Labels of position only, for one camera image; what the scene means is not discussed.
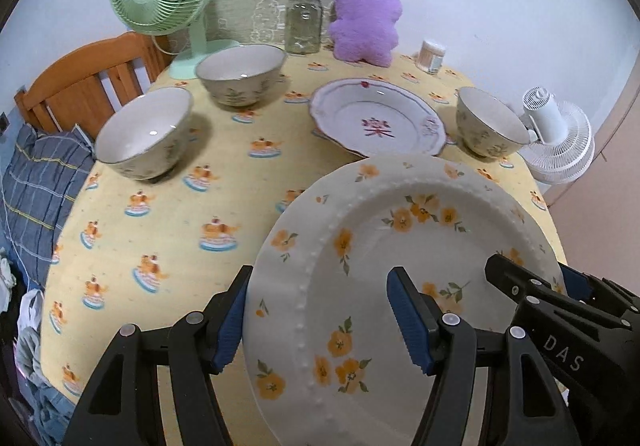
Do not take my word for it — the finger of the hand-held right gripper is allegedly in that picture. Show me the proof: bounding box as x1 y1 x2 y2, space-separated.
484 253 640 446
558 263 640 325

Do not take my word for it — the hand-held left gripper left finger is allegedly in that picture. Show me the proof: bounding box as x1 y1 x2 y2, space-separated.
62 265 254 446

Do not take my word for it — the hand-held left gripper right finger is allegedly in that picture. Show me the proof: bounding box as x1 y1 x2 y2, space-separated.
386 266 569 446

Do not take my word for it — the white plate with yellow flowers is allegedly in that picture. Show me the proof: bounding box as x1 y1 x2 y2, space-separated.
242 155 566 446

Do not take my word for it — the white plate with red flower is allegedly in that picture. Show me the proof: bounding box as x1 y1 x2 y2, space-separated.
308 78 447 159

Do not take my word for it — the floral ceramic bowl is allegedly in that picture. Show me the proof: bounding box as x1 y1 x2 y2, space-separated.
455 86 532 161
94 86 195 181
195 44 288 109

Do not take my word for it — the yellow printed tablecloth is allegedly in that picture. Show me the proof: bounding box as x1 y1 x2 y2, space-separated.
39 46 568 446

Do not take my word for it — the white desk fan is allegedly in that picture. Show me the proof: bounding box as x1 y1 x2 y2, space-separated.
517 86 596 185

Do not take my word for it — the white plastic bag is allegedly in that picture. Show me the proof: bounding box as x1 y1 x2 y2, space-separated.
19 288 47 342

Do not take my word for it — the grey cloth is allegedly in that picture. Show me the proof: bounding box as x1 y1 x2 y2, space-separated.
15 328 51 382

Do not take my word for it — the cotton swab container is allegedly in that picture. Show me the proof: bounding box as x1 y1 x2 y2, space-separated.
419 40 447 75

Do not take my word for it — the blue plaid pillow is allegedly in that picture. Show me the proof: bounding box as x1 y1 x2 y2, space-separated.
0 123 96 281

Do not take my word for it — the wooden bed headboard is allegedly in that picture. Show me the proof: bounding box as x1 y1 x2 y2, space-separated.
14 32 171 141

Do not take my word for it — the purple plush toy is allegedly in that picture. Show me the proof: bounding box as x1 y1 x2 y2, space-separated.
327 0 403 69

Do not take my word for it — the glass jar with dark lid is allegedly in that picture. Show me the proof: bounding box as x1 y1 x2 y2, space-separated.
284 0 324 55

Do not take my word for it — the white fan cable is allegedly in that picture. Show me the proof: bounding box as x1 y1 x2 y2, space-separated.
150 32 176 57

